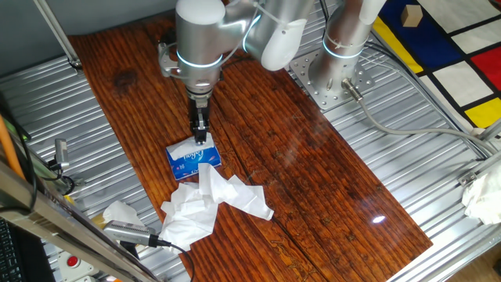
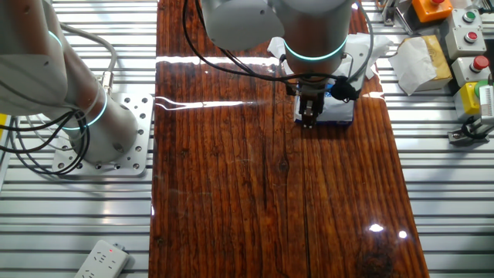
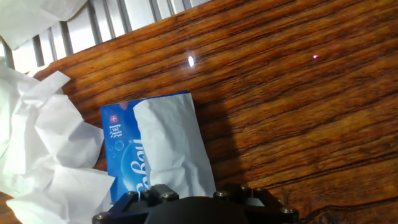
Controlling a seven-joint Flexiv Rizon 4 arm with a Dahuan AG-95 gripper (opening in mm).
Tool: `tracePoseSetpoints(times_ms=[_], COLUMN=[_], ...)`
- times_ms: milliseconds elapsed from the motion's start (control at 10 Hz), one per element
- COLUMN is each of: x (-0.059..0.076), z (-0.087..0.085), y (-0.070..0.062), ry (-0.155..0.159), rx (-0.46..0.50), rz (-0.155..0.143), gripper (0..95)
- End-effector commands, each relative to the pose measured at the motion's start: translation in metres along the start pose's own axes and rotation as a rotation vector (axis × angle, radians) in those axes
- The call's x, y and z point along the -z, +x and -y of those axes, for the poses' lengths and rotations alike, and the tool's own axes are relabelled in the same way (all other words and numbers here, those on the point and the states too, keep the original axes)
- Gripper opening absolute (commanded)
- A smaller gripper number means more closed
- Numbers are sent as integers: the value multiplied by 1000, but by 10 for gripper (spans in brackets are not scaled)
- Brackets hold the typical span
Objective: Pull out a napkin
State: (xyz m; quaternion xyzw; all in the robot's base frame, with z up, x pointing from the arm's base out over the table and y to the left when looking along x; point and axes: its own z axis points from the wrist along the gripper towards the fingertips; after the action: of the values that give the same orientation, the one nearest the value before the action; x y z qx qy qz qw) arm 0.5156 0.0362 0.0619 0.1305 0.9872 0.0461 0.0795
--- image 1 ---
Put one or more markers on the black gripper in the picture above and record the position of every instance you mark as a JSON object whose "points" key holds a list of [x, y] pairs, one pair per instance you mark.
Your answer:
{"points": [[199, 111]]}

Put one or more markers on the white napkin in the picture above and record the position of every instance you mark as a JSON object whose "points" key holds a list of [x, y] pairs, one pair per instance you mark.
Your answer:
{"points": [[188, 219], [242, 197], [184, 150]]}

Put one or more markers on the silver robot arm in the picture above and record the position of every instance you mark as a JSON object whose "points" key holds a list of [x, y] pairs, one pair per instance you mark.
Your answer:
{"points": [[199, 39]]}

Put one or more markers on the crumpled white napkin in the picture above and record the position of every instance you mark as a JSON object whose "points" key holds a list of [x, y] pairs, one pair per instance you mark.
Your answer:
{"points": [[242, 197], [188, 219]]}

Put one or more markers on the blue tissue pack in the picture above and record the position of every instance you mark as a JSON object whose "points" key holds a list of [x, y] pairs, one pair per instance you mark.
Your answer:
{"points": [[195, 164]]}

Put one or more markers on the brown wooden board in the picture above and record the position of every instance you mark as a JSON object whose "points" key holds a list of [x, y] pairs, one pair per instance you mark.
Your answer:
{"points": [[293, 156]]}

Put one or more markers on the white tissue sheet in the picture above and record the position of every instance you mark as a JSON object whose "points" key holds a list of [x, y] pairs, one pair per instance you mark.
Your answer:
{"points": [[121, 213]]}

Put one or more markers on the thin metal pole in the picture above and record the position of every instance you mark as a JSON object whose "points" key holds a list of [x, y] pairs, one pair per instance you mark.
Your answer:
{"points": [[55, 27]]}

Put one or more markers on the grey box green red buttons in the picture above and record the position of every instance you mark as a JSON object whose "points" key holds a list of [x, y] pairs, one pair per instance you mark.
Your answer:
{"points": [[72, 261]]}

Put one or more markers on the orange pole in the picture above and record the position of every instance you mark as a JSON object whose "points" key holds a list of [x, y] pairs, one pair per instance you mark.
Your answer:
{"points": [[8, 149]]}

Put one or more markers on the black keyboard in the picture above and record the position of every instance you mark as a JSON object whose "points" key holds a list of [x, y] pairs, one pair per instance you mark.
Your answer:
{"points": [[8, 254]]}

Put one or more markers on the small wooden cube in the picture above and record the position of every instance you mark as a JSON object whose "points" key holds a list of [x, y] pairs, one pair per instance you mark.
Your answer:
{"points": [[411, 16]]}

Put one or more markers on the colourful checked mat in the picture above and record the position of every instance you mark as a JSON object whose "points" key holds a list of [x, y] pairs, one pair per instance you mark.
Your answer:
{"points": [[462, 82]]}

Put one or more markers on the white crumpled cloth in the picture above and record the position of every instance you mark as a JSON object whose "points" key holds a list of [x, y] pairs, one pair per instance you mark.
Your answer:
{"points": [[483, 199]]}

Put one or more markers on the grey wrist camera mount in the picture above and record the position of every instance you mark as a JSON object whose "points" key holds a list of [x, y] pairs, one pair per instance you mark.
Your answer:
{"points": [[166, 66]]}

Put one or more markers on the silver finned camera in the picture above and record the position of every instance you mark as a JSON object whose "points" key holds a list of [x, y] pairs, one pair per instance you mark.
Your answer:
{"points": [[127, 233]]}

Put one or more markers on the metal camera bracket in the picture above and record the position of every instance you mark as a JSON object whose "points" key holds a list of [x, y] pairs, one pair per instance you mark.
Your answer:
{"points": [[129, 248]]}

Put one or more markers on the small grey camera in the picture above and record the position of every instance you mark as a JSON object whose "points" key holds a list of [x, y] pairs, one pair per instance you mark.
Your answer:
{"points": [[61, 152]]}

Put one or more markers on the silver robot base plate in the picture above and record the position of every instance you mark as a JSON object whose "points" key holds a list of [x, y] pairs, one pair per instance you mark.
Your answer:
{"points": [[332, 100]]}

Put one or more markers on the metal frame beam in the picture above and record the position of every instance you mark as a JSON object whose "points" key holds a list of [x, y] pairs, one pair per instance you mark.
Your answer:
{"points": [[58, 223]]}

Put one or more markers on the aluminium frame profile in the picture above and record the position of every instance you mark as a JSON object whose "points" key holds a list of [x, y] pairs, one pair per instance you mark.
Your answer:
{"points": [[485, 164], [491, 131]]}

